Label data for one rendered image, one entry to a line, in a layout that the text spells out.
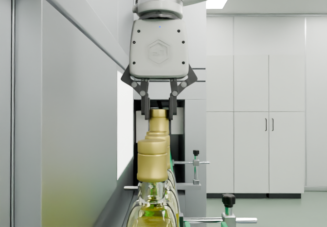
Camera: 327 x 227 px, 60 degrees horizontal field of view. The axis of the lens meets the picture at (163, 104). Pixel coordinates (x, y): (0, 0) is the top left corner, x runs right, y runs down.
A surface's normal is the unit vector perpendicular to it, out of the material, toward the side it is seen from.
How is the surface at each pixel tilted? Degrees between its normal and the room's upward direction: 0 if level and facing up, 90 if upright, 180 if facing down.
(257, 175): 90
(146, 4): 90
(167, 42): 89
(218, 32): 90
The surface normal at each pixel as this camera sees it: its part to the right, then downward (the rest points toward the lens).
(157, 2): -0.02, -0.01
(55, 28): 1.00, 0.00
